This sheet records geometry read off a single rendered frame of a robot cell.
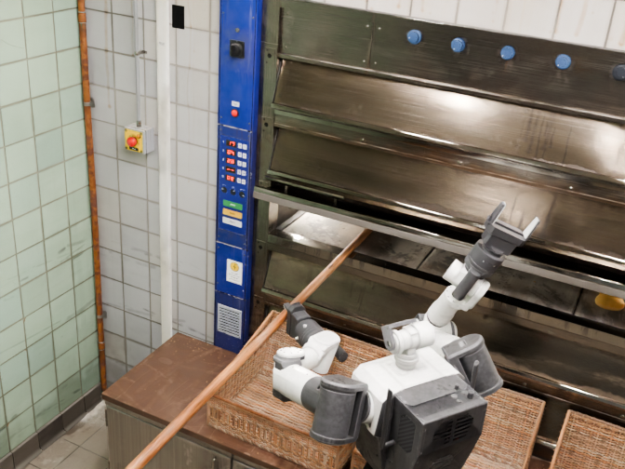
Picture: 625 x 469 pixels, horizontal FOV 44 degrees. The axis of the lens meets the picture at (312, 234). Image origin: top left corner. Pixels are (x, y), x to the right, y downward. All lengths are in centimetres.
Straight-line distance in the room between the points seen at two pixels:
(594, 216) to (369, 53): 92
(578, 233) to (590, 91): 46
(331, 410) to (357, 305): 119
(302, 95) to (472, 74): 62
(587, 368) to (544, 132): 85
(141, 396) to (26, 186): 95
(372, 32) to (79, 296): 187
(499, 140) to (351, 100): 54
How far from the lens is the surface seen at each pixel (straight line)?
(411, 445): 191
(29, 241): 336
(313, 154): 287
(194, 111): 309
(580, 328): 280
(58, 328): 368
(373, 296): 300
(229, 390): 308
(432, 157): 269
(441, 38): 260
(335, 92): 277
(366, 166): 280
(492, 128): 260
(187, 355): 340
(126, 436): 329
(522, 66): 255
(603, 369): 288
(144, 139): 320
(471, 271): 213
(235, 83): 292
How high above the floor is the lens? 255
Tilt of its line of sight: 26 degrees down
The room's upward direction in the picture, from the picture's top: 5 degrees clockwise
